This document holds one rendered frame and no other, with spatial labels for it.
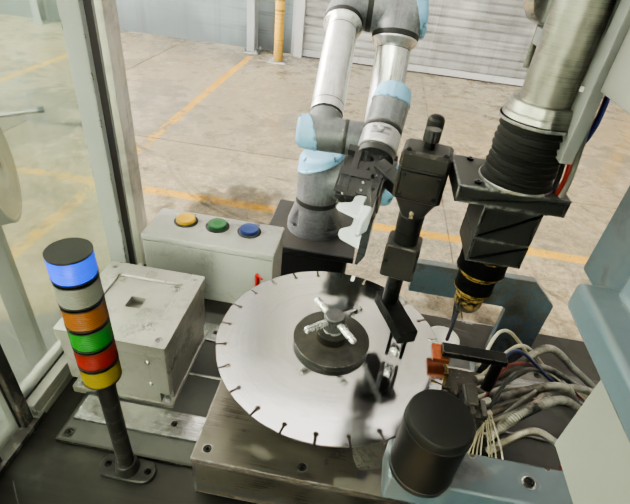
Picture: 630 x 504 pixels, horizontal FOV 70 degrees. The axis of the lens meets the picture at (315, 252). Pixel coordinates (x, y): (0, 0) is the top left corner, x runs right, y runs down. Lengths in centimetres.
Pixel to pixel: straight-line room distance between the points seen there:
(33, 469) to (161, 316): 28
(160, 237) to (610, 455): 86
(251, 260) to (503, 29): 587
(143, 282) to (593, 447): 74
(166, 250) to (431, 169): 63
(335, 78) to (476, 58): 556
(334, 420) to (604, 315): 44
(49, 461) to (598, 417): 75
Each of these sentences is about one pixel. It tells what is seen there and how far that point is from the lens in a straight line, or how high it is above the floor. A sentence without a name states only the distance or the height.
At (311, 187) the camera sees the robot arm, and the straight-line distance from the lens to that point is 117.
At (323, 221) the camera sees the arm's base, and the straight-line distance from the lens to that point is 121.
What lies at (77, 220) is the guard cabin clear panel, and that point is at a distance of 88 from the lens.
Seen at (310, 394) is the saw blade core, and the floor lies 95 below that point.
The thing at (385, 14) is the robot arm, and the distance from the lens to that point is 123.
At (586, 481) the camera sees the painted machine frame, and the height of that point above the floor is 125.
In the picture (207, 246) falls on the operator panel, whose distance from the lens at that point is 95.
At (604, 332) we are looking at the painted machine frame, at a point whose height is 133.
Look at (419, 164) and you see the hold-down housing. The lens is 52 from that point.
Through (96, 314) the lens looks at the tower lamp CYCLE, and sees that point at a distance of 54.
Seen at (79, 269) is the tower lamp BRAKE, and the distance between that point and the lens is 50.
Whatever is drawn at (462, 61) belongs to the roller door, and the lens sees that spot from 656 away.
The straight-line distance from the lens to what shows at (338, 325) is 63.
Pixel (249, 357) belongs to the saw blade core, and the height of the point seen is 95.
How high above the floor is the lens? 144
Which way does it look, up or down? 36 degrees down
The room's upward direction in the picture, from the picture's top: 7 degrees clockwise
